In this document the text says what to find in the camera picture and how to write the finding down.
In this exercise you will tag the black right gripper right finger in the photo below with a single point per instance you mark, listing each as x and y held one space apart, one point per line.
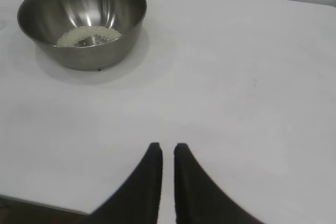
199 197

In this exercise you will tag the white rice grains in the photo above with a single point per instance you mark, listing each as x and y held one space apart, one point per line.
76 36

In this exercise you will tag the stainless steel mixing bowl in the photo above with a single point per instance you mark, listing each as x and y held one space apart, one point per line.
65 6

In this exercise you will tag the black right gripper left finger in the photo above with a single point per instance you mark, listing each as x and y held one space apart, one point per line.
139 195

